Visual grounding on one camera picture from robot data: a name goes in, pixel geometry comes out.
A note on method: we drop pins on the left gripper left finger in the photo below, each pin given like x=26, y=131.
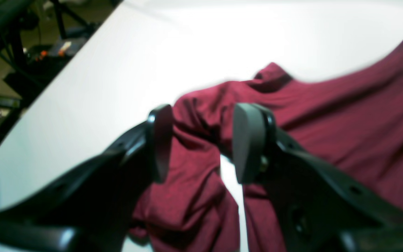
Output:
x=89, y=208

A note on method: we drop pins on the dark red t-shirt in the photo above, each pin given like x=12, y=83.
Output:
x=354, y=122

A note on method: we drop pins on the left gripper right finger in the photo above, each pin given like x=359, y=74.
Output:
x=319, y=208

